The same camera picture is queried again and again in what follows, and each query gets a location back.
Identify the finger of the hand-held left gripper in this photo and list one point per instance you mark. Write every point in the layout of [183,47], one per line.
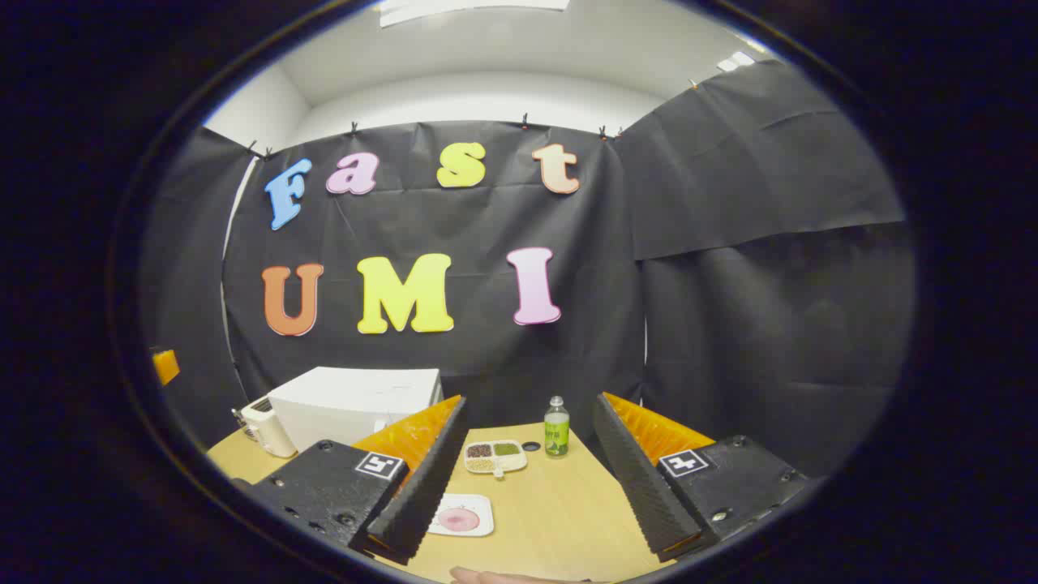
[165,365]

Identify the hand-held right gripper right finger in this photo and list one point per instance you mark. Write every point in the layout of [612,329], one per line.
[641,487]

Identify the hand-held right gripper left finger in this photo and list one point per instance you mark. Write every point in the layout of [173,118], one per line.
[422,495]

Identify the pink ham slice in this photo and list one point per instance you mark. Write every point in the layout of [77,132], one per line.
[458,520]

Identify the white square plate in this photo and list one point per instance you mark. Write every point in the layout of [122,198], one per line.
[485,503]

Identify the white microwave oven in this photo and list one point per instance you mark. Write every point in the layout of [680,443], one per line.
[349,401]

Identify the white divided bean tray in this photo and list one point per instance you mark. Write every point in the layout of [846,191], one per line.
[495,460]

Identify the green drink bottle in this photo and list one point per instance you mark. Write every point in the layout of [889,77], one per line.
[556,438]

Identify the white toaster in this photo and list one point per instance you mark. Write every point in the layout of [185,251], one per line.
[272,430]

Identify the small ceiling light panel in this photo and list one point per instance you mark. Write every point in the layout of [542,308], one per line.
[734,61]

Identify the large ceiling light panel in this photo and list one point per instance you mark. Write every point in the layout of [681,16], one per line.
[474,8]

